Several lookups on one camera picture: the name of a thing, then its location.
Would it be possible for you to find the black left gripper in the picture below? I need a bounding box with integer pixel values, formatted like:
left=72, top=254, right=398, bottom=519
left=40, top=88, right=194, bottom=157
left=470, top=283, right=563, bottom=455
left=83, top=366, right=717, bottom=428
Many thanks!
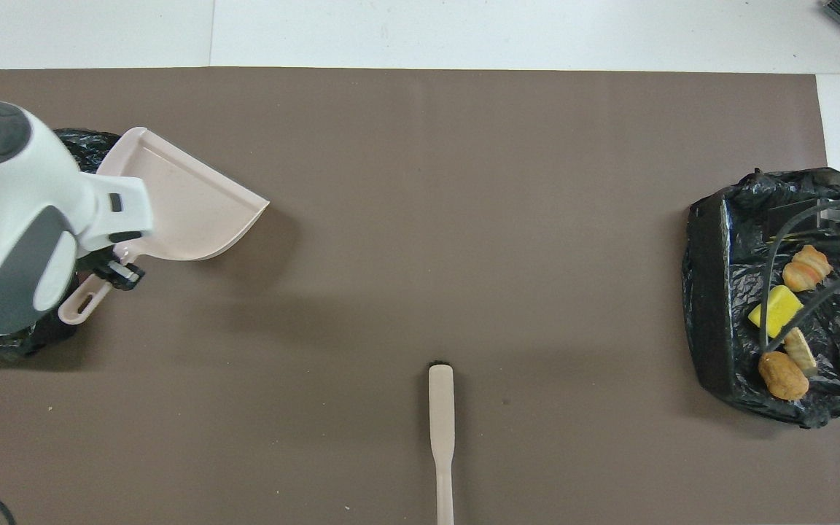
left=79, top=246, right=147, bottom=292

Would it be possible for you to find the toy croissant piece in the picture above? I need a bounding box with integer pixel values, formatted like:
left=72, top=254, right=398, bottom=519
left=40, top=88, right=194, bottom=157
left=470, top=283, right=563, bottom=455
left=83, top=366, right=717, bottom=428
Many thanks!
left=785, top=327, right=819, bottom=378
left=782, top=244, right=833, bottom=292

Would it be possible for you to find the notched yellow sponge piece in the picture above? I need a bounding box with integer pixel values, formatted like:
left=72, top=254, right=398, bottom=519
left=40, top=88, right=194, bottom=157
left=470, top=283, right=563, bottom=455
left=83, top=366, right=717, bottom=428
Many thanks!
left=747, top=284, right=806, bottom=338

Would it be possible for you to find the beige plastic dustpan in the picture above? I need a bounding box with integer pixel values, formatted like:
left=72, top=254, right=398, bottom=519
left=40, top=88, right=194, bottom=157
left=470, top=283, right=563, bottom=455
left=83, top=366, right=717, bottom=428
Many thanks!
left=58, top=127, right=271, bottom=325

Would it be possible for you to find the brown bread roll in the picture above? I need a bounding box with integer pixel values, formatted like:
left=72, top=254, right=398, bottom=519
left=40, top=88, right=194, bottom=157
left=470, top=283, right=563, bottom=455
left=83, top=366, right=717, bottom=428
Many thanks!
left=759, top=351, right=810, bottom=401

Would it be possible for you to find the beige hand brush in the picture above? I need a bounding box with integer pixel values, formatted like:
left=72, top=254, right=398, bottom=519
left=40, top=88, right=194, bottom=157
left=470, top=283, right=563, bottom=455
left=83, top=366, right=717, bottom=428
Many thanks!
left=428, top=362, right=456, bottom=525

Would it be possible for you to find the bin fully wrapped black bag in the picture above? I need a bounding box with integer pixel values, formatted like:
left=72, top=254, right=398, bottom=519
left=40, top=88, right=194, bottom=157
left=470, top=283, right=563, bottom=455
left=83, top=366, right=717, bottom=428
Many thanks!
left=682, top=167, right=840, bottom=429

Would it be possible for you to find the pink bin with black bag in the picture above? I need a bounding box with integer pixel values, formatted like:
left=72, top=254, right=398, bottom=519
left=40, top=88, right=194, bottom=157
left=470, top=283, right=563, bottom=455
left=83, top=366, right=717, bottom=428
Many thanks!
left=0, top=129, right=125, bottom=359

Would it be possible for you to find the brown table mat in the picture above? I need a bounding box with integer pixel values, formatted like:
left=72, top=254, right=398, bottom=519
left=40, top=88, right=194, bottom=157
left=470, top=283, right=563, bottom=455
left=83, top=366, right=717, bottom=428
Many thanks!
left=0, top=67, right=840, bottom=525

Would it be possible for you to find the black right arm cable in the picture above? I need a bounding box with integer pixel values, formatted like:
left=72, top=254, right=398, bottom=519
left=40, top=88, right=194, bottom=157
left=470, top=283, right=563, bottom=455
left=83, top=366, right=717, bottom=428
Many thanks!
left=758, top=197, right=840, bottom=357

